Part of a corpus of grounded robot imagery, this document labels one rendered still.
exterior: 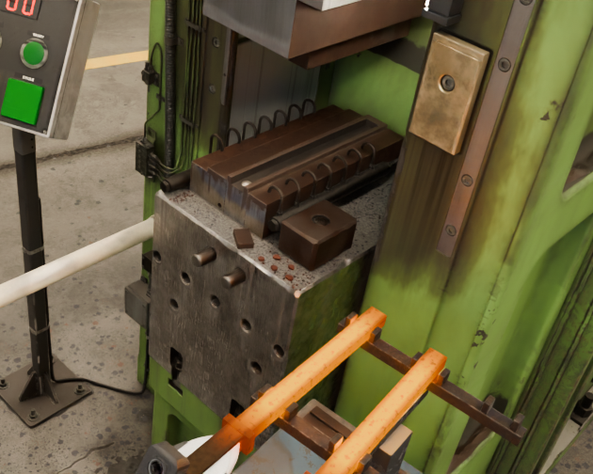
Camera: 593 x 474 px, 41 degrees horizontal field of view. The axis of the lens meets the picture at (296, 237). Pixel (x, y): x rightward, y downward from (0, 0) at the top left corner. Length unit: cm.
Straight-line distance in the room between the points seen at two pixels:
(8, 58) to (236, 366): 75
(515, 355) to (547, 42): 91
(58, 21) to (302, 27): 55
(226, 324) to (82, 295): 120
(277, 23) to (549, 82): 41
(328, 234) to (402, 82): 49
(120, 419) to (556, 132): 153
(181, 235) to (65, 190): 167
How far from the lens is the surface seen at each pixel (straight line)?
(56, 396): 237
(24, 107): 163
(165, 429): 196
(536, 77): 119
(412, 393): 113
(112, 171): 327
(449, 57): 122
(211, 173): 148
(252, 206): 143
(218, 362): 161
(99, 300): 266
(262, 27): 128
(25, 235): 200
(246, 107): 167
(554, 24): 116
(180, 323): 166
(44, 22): 164
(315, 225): 139
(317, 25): 129
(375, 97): 179
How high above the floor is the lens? 178
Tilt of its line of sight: 36 degrees down
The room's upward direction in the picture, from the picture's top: 10 degrees clockwise
